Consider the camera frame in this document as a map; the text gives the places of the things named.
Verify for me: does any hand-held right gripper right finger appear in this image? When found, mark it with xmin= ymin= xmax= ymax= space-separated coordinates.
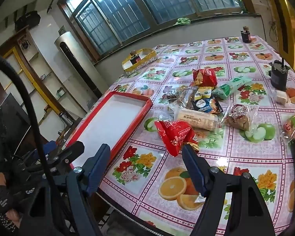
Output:
xmin=181 ymin=143 xmax=276 ymax=236

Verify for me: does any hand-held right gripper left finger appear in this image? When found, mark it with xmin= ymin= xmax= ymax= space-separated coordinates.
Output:
xmin=65 ymin=143 xmax=112 ymax=236

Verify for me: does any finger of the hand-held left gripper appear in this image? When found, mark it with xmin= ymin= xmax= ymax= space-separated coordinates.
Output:
xmin=48 ymin=141 xmax=85 ymax=171

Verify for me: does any red foil snack packet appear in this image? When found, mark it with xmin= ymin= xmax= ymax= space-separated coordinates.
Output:
xmin=154 ymin=120 xmax=199 ymax=157

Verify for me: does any long beige cracker packet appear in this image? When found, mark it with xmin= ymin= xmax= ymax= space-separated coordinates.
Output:
xmin=168 ymin=106 xmax=220 ymax=131

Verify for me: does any red tray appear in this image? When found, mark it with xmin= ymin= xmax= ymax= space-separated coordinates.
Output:
xmin=64 ymin=91 xmax=153 ymax=170

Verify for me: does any dark blue snack packet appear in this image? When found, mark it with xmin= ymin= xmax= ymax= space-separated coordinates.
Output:
xmin=192 ymin=98 xmax=223 ymax=115

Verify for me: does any clear bag of brown cookies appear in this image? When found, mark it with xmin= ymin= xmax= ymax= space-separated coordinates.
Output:
xmin=221 ymin=103 xmax=258 ymax=131

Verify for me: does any clear brown bar packet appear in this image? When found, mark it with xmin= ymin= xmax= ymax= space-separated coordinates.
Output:
xmin=174 ymin=88 xmax=198 ymax=109

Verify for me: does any person's left hand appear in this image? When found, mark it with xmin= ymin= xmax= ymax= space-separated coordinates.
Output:
xmin=0 ymin=172 xmax=23 ymax=228

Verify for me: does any floral fruit print tablecloth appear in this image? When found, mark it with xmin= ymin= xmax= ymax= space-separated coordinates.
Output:
xmin=93 ymin=36 xmax=295 ymax=236

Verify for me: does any dark television screen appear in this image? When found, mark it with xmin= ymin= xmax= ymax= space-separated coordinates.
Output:
xmin=0 ymin=92 xmax=31 ymax=153

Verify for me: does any wooden cabinet with yellow trim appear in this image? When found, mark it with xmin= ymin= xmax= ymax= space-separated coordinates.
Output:
xmin=0 ymin=29 xmax=89 ymax=138

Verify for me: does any clear brownie packet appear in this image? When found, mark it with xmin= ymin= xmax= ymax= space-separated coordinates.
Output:
xmin=162 ymin=86 xmax=185 ymax=104

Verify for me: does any silver standing air conditioner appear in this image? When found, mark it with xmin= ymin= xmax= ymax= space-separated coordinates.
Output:
xmin=54 ymin=31 xmax=105 ymax=99

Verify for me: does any green snack packet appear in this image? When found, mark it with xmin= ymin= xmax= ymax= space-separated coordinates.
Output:
xmin=211 ymin=77 xmax=253 ymax=100

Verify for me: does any red cookie snack packet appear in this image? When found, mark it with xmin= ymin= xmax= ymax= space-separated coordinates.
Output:
xmin=192 ymin=68 xmax=217 ymax=88

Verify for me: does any small dark box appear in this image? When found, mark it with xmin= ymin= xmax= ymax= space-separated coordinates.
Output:
xmin=129 ymin=51 xmax=142 ymax=64

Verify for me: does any yellow patterned box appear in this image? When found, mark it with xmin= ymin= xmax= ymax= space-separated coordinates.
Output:
xmin=122 ymin=48 xmax=158 ymax=76

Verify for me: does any small white wrapped snack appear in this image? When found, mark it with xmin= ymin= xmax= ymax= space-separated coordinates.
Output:
xmin=273 ymin=90 xmax=292 ymax=105

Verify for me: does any black bag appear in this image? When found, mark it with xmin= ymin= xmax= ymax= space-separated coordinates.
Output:
xmin=14 ymin=10 xmax=41 ymax=31

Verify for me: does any green cloth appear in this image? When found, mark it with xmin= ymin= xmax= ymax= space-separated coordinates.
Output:
xmin=173 ymin=17 xmax=191 ymax=26

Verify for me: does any barred window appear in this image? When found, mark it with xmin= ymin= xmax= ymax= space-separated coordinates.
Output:
xmin=58 ymin=0 xmax=246 ymax=59

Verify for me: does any black cable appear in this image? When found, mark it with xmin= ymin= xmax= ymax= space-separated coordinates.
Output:
xmin=0 ymin=52 xmax=62 ymax=236

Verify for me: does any gold and black door frame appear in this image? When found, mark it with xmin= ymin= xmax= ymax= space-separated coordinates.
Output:
xmin=268 ymin=0 xmax=295 ymax=79

